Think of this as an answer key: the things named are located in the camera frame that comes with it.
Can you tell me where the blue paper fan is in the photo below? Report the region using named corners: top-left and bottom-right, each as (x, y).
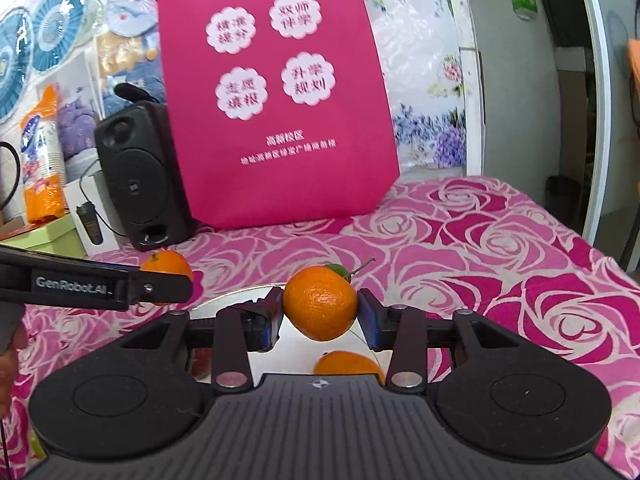
top-left (0, 6), bottom-right (34, 122)
top-left (32, 0), bottom-right (87, 74)

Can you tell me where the small orange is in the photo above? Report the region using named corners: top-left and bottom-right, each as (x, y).
top-left (140, 249), bottom-right (193, 298)

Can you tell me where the red yellow apple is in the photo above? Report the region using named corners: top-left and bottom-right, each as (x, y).
top-left (190, 348), bottom-right (213, 382)

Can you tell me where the orange white plastic package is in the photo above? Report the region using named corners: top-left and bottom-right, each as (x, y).
top-left (21, 84), bottom-right (66, 224)

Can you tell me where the bedding poster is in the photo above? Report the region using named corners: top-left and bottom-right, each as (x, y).
top-left (36, 52), bottom-right (102, 182)

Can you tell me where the person left hand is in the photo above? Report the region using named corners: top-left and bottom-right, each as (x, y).
top-left (1, 302), bottom-right (28, 417)

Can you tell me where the white cup box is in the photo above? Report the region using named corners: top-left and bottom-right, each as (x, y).
top-left (64, 171), bottom-right (127, 257)

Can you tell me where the black speaker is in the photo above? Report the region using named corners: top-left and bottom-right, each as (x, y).
top-left (94, 82), bottom-right (196, 252)

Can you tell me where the green cardboard box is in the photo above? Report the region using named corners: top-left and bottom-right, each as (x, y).
top-left (1, 214), bottom-right (86, 258)

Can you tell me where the magenta tote bag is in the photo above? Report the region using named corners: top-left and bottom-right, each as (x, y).
top-left (157, 0), bottom-right (399, 229)

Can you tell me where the pink rose tablecloth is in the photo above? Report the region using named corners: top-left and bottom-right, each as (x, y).
top-left (0, 174), bottom-right (640, 480)

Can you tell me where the black speaker cable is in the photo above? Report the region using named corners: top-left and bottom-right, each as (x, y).
top-left (77, 158), bottom-right (129, 239)

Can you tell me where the white round plate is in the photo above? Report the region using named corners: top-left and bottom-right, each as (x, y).
top-left (190, 283), bottom-right (392, 385)

